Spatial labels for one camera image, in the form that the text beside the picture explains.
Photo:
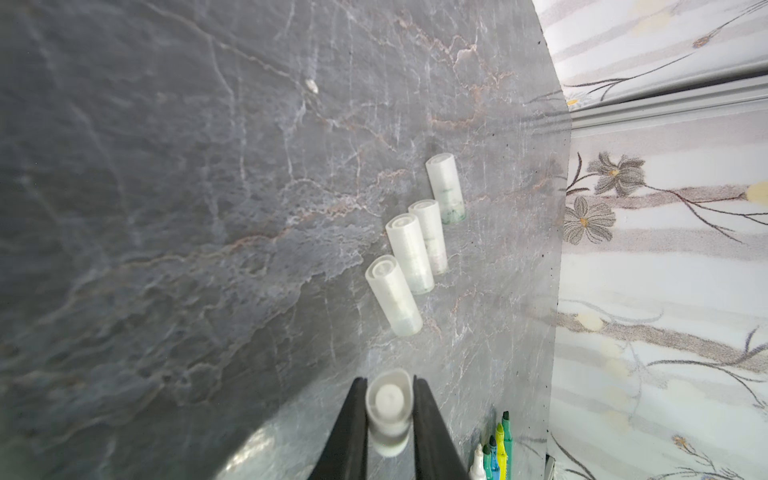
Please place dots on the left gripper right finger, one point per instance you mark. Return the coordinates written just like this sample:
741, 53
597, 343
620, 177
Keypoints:
435, 455

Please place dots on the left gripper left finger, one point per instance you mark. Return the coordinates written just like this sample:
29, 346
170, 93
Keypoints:
345, 453

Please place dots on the black white pen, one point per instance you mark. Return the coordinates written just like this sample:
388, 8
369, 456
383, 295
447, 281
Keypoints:
477, 470

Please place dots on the blue marker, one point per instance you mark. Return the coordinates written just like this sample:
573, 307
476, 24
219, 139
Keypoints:
493, 467

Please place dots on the yellow marker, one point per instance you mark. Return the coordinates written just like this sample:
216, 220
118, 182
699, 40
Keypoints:
501, 454

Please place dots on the light green marker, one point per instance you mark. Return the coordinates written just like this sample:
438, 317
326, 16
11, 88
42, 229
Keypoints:
508, 444

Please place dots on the white pen cap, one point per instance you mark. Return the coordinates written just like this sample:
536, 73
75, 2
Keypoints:
389, 404

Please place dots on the clear dark green cap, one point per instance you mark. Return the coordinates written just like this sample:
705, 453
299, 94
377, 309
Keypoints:
391, 290

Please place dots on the clear blue marker cap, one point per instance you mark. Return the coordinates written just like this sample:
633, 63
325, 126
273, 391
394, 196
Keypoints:
407, 243

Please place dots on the clear yellow marker cap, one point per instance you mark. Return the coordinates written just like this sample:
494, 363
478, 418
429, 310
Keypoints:
428, 213

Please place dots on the clear green marker cap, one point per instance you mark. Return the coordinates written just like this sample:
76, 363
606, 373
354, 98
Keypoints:
445, 184

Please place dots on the dark green marker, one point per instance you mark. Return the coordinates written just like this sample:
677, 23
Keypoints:
487, 464

